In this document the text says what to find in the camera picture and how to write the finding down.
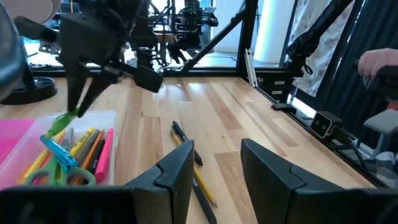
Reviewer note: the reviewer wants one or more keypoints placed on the yellow highlighter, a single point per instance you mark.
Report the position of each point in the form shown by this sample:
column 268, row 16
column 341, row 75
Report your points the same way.
column 38, row 161
column 83, row 140

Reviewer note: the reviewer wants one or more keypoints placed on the black desk lamp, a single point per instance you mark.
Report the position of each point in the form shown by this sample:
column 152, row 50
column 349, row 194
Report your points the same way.
column 9, row 56

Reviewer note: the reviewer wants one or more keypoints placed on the pink highlighter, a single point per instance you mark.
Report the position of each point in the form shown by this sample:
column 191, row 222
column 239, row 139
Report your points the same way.
column 104, row 158

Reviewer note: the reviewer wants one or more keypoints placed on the black padded boom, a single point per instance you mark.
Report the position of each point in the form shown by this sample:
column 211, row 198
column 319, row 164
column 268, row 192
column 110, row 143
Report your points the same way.
column 311, row 40

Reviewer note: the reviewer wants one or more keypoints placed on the grey chair armrest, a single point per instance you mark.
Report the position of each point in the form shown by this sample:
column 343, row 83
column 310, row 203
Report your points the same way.
column 382, row 123

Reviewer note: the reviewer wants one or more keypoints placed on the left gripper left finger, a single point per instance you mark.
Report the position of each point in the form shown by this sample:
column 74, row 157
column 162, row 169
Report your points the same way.
column 161, row 199

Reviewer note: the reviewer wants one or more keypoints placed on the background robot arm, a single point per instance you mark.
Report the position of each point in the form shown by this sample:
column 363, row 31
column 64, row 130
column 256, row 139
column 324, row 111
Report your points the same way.
column 192, row 21

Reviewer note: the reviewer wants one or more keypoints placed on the person's hand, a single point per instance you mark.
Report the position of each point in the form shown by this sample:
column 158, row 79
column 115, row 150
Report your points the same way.
column 376, row 62

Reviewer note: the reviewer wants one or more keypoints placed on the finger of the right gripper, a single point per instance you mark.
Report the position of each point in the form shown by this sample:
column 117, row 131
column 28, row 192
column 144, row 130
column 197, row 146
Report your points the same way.
column 99, row 85
column 74, row 84

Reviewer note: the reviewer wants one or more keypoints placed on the clear pink-lidded supply box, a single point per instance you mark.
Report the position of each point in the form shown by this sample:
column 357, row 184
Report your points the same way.
column 12, row 133

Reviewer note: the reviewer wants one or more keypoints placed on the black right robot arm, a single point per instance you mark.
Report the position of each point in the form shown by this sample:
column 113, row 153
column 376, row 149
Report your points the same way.
column 143, row 34

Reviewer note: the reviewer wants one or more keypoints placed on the black table clamp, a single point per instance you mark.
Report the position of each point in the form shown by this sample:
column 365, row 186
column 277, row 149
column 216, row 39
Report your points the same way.
column 284, row 108

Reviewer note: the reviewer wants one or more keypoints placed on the orange pen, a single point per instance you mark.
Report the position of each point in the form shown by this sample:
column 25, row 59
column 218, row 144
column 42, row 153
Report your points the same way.
column 93, row 149

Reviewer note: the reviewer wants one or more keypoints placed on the small black table camera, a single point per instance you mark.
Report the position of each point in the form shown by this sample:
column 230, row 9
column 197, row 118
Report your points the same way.
column 325, row 124

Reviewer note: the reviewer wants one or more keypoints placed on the green clear pen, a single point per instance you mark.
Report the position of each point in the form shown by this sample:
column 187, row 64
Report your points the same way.
column 60, row 123

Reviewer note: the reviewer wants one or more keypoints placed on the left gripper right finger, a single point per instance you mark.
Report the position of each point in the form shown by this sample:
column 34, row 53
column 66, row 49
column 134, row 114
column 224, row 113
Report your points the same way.
column 280, row 199

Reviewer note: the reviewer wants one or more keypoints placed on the green scissors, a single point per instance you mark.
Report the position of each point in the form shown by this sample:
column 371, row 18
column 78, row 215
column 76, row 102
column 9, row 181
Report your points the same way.
column 53, row 169

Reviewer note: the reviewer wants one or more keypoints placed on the silver metal bracket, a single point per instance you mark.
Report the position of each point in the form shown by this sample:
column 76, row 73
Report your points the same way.
column 251, row 68

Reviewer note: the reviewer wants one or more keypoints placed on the black pen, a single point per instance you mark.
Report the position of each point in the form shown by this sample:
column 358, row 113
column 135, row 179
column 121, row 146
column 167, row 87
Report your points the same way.
column 98, row 155
column 206, row 205
column 183, row 137

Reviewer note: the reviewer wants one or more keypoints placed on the dark curtain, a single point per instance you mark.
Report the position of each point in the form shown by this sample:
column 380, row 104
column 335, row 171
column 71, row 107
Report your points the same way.
column 373, row 25

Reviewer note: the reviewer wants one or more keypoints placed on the white patterned curtain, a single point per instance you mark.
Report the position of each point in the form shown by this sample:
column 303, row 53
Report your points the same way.
column 320, row 65

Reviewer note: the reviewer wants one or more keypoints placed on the yellow wooden pencil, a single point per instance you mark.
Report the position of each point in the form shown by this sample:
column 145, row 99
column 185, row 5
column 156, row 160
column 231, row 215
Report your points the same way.
column 202, row 183

